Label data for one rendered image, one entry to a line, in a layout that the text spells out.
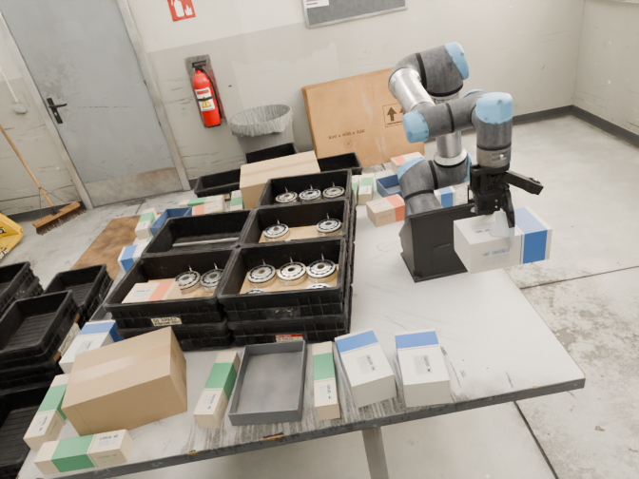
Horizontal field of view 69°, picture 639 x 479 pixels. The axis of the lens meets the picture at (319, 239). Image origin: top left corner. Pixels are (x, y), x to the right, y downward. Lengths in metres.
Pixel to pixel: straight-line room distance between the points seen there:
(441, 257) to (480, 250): 0.56
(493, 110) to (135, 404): 1.21
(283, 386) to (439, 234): 0.74
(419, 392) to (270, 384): 0.46
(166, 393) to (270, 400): 0.30
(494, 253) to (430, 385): 0.39
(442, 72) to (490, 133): 0.47
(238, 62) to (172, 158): 1.13
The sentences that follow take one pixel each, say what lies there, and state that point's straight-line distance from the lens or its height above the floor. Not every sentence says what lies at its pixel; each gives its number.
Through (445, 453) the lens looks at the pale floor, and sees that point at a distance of 2.14.
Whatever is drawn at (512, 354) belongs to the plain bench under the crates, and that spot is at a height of 0.70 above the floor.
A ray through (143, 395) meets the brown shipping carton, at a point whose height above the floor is 0.81.
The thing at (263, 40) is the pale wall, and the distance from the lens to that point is 4.52.
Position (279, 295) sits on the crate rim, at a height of 0.92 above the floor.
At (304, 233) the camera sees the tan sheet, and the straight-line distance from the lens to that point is 1.93.
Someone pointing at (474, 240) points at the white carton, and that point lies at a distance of 1.19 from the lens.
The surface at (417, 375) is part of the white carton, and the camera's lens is 1.33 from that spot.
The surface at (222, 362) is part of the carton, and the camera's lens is 1.55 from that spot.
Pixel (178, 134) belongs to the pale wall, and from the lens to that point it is 4.79.
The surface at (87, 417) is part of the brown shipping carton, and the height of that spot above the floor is 0.80.
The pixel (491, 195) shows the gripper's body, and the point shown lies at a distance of 1.16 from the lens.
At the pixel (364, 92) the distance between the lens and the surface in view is 4.50.
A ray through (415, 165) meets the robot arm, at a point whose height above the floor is 1.08.
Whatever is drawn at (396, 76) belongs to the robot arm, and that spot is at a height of 1.45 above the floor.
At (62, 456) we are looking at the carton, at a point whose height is 0.76.
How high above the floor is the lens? 1.78
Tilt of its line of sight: 31 degrees down
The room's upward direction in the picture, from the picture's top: 11 degrees counter-clockwise
